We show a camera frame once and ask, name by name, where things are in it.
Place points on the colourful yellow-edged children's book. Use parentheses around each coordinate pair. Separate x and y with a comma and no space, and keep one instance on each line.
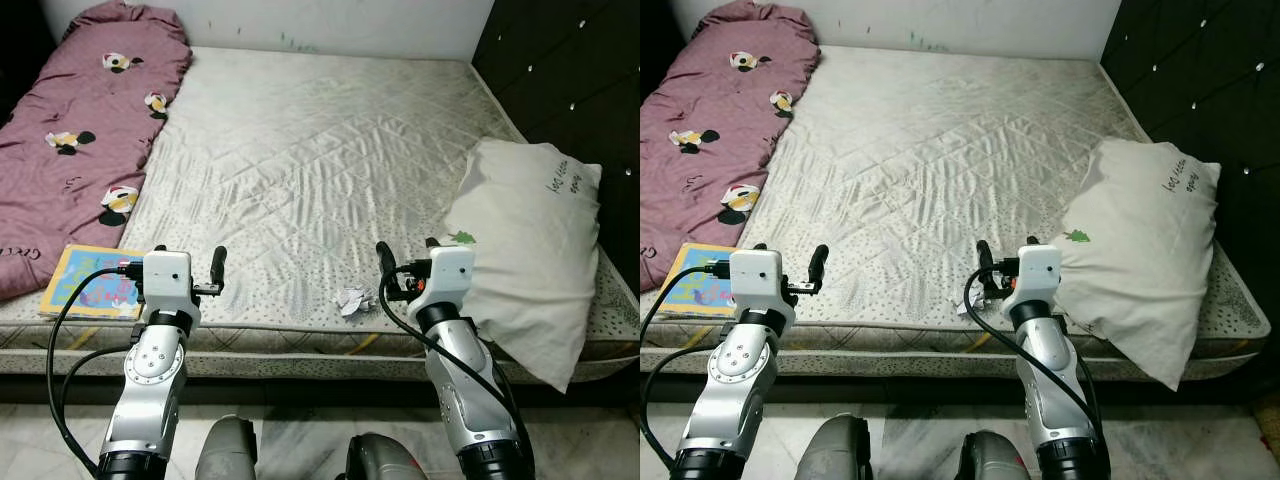
(695,290)
(80,290)

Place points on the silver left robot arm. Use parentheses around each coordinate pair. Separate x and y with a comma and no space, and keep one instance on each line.
(735,380)
(150,380)

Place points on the crumpled white paper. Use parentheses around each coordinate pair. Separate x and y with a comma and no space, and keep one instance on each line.
(352,302)
(968,307)

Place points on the white pillow with green tree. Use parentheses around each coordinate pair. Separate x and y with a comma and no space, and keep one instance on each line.
(530,250)
(1140,250)

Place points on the mauve cartoon print blanket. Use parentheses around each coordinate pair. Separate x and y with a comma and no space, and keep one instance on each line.
(700,150)
(80,150)

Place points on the white quilted dotted mattress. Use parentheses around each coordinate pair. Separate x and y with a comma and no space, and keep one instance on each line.
(920,170)
(300,170)

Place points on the dotted fabric bed base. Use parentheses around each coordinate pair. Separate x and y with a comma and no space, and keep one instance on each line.
(300,366)
(900,366)

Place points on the grey left robot leg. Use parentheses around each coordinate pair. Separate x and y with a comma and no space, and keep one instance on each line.
(228,450)
(838,450)

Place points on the grey robot leg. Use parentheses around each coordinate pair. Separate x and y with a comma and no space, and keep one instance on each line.
(838,450)
(385,460)
(228,450)
(995,458)

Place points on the grey right robot leg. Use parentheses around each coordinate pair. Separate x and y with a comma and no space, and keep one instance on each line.
(385,460)
(995,458)

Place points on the black tufted headboard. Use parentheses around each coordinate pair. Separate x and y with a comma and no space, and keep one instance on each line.
(570,60)
(1200,60)

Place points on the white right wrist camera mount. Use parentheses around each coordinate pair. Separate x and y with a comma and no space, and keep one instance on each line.
(1035,270)
(448,272)

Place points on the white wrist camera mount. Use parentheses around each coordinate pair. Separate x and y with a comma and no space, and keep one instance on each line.
(168,280)
(448,272)
(1035,270)
(755,280)

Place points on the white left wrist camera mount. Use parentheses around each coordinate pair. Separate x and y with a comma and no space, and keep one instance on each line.
(168,280)
(755,280)

